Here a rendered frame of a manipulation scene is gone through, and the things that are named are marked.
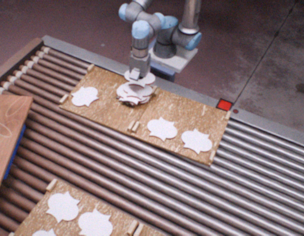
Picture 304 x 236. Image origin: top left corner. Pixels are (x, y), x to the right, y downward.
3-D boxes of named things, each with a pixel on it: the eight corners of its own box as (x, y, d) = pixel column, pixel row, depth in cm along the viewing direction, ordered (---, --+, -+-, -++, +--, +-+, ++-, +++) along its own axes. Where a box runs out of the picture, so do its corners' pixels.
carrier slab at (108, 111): (93, 67, 197) (93, 65, 195) (157, 90, 187) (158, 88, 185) (59, 108, 176) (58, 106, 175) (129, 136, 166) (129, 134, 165)
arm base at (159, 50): (157, 41, 218) (158, 28, 211) (179, 47, 215) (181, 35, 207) (148, 54, 209) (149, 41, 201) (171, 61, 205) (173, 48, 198)
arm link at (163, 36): (163, 30, 210) (165, 10, 200) (181, 38, 205) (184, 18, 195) (152, 39, 203) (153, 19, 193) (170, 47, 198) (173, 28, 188)
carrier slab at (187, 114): (158, 90, 187) (158, 88, 185) (230, 115, 177) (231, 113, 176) (130, 136, 166) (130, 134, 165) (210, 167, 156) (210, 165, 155)
